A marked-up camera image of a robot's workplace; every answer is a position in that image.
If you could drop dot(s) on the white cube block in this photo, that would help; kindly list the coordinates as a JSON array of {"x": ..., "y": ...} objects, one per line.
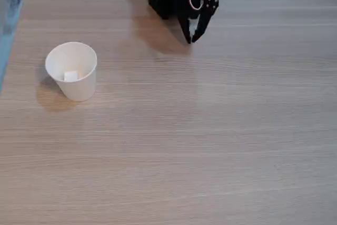
[{"x": 71, "y": 76}]

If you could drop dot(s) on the white paper cup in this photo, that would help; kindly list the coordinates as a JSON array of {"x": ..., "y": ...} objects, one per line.
[{"x": 76, "y": 90}]

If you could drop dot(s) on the person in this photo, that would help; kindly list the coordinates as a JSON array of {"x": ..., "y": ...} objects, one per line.
[{"x": 10, "y": 1}]

